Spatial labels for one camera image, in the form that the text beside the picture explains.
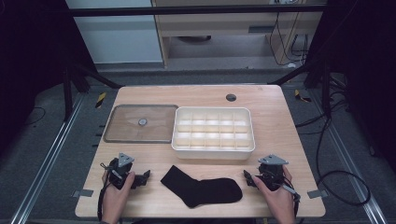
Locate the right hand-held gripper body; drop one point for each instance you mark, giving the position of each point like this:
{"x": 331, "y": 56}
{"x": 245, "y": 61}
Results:
{"x": 271, "y": 174}

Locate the white cabinet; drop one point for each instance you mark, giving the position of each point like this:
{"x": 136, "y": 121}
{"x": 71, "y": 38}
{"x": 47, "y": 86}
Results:
{"x": 118, "y": 37}

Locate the aluminium floor rail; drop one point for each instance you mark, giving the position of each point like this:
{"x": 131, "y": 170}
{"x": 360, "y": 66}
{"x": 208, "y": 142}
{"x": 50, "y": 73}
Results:
{"x": 351, "y": 161}
{"x": 46, "y": 161}

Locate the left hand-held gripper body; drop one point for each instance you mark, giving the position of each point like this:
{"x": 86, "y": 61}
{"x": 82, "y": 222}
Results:
{"x": 115, "y": 171}

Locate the transparent lid with knob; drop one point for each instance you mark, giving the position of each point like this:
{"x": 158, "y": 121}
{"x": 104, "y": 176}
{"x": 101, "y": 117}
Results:
{"x": 127, "y": 130}

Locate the black stand leg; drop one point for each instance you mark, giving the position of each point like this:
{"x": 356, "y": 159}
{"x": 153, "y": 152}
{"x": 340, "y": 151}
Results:
{"x": 67, "y": 93}
{"x": 325, "y": 90}

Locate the grey metal table bracket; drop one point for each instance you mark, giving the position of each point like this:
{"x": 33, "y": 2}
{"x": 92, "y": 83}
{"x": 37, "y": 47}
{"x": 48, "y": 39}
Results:
{"x": 83, "y": 193}
{"x": 317, "y": 193}

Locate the person's right hand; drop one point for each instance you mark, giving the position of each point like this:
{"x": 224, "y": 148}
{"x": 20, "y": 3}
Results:
{"x": 280, "y": 202}

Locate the black sock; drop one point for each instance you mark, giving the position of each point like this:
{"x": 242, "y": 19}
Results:
{"x": 202, "y": 189}

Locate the white divided organizer box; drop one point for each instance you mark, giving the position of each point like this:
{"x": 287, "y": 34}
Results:
{"x": 213, "y": 133}

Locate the light wooden desk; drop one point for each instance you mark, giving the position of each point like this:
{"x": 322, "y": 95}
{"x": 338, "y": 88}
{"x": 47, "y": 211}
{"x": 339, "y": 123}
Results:
{"x": 218, "y": 25}

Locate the black and yellow tape strip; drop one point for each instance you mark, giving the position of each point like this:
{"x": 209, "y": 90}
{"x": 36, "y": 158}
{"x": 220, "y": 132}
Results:
{"x": 300, "y": 96}
{"x": 100, "y": 100}

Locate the black horizontal frame bar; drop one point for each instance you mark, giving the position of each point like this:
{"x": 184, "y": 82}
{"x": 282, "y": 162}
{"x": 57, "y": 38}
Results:
{"x": 186, "y": 11}

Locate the person's left hand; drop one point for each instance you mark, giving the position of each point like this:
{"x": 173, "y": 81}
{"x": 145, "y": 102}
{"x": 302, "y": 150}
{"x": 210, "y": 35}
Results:
{"x": 113, "y": 200}

